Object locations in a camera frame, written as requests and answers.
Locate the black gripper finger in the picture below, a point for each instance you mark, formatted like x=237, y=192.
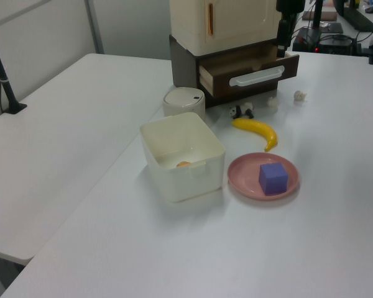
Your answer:
x=282, y=37
x=292, y=29

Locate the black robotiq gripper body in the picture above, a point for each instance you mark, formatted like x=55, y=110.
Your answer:
x=289, y=5

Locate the black and white panda toy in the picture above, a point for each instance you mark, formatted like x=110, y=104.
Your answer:
x=242, y=110

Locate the cream toy fridge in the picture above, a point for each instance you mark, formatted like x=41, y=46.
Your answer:
x=236, y=21

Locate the brown wooden drawer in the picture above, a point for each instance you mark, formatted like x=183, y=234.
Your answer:
x=223, y=83

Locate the dark brown drawer cabinet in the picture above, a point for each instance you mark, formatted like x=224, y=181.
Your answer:
x=183, y=65

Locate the black pole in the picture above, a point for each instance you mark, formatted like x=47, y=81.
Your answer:
x=317, y=12

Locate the black control box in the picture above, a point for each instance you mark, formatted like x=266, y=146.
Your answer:
x=329, y=45

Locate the crumpled white paper ball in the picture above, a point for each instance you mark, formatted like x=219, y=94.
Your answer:
x=300, y=96

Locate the black computer mouse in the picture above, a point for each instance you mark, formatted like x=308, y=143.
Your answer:
x=372, y=9

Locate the yellow banana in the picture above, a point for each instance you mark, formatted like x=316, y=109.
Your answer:
x=261, y=128

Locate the small white trash can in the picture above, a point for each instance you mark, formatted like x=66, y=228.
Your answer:
x=183, y=101

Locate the purple cube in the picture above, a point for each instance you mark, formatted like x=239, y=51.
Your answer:
x=273, y=179

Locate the pink plate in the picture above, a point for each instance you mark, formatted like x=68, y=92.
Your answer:
x=242, y=177

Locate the toasted bread piece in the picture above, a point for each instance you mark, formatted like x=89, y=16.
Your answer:
x=183, y=164

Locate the cream plastic storage box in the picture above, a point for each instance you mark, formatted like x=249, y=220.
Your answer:
x=186, y=183

